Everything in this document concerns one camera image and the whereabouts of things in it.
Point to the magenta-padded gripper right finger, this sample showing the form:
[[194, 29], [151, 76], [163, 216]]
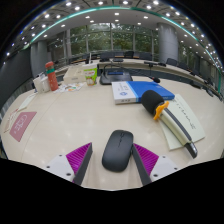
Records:
[[163, 166]]

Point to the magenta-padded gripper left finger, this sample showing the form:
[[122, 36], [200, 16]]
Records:
[[61, 166]]

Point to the black computer mouse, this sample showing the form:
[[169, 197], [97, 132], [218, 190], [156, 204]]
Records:
[[117, 151]]

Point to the pink mouse pad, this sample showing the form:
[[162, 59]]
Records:
[[22, 126]]

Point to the cream paper notebook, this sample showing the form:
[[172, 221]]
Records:
[[186, 118]]

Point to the white booklet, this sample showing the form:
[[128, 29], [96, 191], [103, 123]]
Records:
[[26, 101]]

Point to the blue and white book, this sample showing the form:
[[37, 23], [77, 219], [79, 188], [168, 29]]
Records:
[[133, 91]]

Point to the white lidded mug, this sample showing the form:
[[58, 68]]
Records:
[[45, 83]]

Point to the red drink bottle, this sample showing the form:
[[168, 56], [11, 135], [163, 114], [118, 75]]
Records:
[[52, 77]]

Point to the cream cardboard box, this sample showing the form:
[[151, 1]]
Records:
[[75, 76]]

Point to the green-printed paper cup with straw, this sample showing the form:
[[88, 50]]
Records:
[[90, 76]]

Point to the black conference microphone console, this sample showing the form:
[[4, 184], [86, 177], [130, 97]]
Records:
[[116, 77]]

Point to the dark office chairs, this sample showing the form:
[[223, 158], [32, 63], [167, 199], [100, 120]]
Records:
[[171, 61]]

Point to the long curved conference table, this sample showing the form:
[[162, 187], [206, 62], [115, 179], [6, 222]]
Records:
[[133, 61]]

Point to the ceiling lights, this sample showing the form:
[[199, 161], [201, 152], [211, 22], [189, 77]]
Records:
[[100, 3]]

